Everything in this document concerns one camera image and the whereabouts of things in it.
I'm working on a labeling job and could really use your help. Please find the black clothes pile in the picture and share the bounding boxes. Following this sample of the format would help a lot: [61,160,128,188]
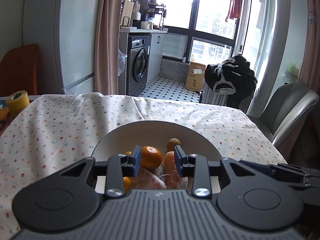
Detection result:
[204,54,257,109]

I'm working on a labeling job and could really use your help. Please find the large orange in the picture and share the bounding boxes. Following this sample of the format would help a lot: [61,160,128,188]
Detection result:
[140,146,163,171]

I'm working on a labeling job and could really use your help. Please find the yellow tape roll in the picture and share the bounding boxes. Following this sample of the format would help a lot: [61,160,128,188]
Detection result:
[6,90,30,117]

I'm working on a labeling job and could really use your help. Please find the grey leather chair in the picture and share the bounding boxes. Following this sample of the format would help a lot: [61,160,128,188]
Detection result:
[248,82,319,149]

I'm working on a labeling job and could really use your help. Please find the white kitchen cabinet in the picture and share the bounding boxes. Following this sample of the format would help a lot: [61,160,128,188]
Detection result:
[146,33,164,85]

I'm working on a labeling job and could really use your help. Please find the grey washing machine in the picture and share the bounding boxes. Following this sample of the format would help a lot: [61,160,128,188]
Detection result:
[126,33,151,96]

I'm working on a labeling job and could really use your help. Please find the pink curtain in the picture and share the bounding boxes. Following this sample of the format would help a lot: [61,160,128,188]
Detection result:
[94,0,121,95]
[298,0,319,91]

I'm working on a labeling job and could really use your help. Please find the yellowish round longan fruit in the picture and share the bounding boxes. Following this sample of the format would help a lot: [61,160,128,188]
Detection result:
[167,138,181,152]

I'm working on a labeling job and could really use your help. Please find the peeled grapefruit piece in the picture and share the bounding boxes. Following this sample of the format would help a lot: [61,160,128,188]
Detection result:
[164,151,188,189]

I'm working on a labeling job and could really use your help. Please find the cardboard box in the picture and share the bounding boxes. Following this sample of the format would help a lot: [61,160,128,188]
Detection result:
[185,62,206,92]

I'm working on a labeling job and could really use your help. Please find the wooden cutting board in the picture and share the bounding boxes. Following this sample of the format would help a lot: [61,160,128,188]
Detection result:
[120,0,135,27]

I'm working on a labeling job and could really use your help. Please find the white refrigerator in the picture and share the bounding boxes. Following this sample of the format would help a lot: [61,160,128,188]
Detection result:
[23,0,99,95]

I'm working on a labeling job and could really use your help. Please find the red hanging towel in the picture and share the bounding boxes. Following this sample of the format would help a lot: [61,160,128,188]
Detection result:
[225,0,242,22]

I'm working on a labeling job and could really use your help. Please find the pink curtain right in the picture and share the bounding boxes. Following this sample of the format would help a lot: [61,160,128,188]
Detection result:
[298,0,319,91]

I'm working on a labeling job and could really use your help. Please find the floral white tablecloth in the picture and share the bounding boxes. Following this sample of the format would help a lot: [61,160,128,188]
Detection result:
[1,93,285,239]

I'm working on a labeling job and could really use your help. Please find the white striped radiator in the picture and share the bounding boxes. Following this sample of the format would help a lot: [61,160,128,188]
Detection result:
[199,83,228,106]

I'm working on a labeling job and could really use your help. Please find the white plate with blue rim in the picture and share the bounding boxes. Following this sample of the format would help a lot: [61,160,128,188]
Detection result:
[92,121,221,194]

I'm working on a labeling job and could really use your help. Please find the white kettle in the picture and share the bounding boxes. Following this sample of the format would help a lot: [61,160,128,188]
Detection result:
[140,21,153,30]

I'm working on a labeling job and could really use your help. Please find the pink curtain left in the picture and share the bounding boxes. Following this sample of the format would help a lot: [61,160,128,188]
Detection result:
[94,0,121,95]

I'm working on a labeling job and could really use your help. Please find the orange wooden chair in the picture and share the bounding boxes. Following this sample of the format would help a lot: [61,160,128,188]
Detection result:
[0,44,40,97]

